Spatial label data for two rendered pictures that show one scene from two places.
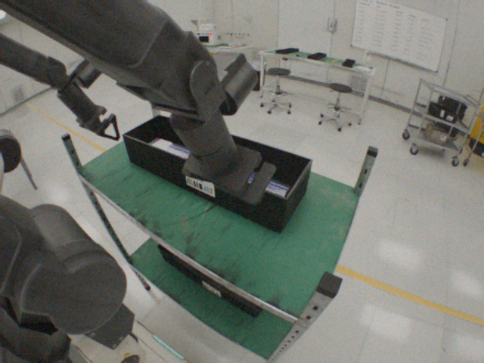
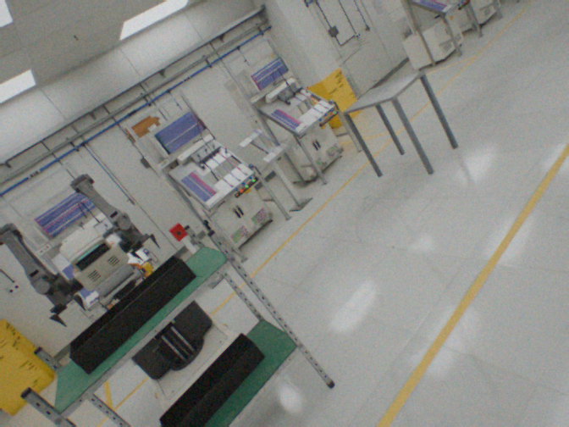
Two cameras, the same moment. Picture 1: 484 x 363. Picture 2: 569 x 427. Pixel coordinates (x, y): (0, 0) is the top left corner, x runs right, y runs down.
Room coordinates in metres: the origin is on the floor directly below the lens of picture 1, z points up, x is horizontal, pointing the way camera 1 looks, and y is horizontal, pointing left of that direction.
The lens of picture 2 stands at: (2.10, -0.73, 1.52)
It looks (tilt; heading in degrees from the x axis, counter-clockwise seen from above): 18 degrees down; 124
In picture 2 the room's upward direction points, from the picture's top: 35 degrees counter-clockwise
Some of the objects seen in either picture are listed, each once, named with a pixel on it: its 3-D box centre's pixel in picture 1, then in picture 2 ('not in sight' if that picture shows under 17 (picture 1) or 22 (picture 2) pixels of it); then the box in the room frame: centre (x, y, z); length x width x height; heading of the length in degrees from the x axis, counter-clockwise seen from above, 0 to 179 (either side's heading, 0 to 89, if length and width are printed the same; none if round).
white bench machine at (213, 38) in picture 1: (208, 34); not in sight; (5.00, 0.66, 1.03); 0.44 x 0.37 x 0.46; 63
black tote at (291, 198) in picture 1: (205, 159); (135, 308); (0.57, 0.11, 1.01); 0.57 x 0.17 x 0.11; 58
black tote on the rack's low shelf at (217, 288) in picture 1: (213, 270); (213, 386); (0.55, 0.13, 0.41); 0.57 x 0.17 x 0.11; 57
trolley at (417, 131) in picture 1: (441, 122); not in sight; (2.35, -2.72, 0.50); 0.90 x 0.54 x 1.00; 72
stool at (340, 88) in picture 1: (338, 105); not in sight; (2.99, -1.33, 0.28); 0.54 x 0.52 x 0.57; 170
